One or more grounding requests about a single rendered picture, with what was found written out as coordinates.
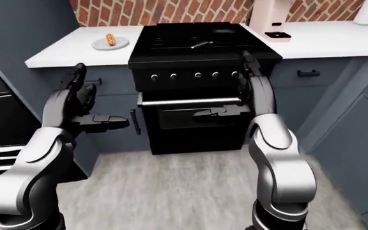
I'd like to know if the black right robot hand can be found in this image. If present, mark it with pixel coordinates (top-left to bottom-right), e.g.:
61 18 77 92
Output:
192 50 263 122

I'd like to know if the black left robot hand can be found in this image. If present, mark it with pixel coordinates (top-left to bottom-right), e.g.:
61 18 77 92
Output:
59 62 130 134

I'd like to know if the white round plate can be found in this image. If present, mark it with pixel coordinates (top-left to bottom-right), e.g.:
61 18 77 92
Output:
91 36 130 52

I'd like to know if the black frying pan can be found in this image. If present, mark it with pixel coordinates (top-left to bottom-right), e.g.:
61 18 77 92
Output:
189 27 236 50

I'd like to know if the black oven stove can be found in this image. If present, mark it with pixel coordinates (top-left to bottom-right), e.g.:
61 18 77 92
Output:
127 22 283 156

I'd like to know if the white coffee machine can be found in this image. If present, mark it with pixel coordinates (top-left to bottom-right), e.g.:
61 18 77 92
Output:
249 0 293 43

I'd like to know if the grey-blue corner base cabinet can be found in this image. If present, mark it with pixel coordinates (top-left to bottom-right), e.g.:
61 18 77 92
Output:
270 55 368 215

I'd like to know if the white paper towel roll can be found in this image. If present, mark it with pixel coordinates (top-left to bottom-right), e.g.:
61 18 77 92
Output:
352 0 368 26

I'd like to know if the silver oven door handle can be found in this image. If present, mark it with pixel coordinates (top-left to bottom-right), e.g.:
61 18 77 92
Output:
137 91 242 107

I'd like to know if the black vertical cabinet handle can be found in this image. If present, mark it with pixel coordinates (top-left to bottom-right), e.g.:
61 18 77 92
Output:
130 108 142 136

